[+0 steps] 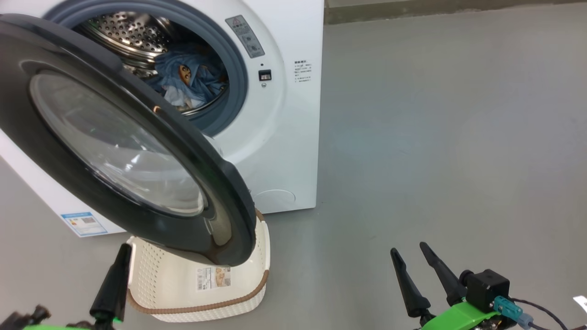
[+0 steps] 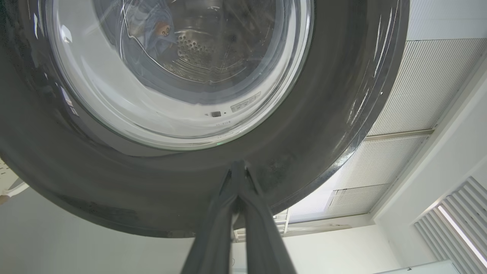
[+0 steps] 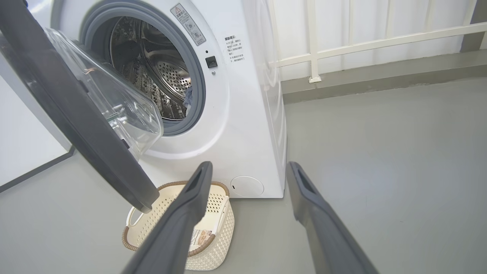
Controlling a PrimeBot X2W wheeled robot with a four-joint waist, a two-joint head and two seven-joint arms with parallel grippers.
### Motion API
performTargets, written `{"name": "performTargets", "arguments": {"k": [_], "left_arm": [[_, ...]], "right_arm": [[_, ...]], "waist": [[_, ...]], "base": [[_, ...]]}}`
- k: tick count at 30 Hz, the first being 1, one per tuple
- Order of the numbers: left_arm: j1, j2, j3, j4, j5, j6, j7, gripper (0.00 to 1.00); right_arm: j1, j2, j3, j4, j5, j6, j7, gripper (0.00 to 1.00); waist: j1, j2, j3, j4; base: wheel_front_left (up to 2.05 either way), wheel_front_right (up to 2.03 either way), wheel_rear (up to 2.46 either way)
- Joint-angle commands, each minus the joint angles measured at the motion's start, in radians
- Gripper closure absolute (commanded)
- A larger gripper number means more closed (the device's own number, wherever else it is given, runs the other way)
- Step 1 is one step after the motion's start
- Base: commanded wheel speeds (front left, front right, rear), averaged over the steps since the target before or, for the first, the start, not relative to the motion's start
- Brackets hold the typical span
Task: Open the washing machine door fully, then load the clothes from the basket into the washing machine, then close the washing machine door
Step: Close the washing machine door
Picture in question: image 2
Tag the dark round washing machine door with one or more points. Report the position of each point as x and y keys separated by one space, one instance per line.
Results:
x=323 y=114

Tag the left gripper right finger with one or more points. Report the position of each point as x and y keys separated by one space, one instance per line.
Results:
x=262 y=243

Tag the white louvred ceiling light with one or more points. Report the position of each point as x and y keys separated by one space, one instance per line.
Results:
x=456 y=228

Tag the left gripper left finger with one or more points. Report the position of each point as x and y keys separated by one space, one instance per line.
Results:
x=217 y=236

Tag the black door latch socket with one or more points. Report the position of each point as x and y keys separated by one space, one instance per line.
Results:
x=215 y=113

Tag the grey warning sticker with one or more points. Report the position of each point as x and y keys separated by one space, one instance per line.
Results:
x=245 y=102

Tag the blue cartoon print garment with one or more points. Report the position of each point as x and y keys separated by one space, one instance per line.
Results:
x=146 y=23

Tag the steel washing machine drum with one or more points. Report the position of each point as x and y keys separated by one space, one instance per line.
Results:
x=198 y=49

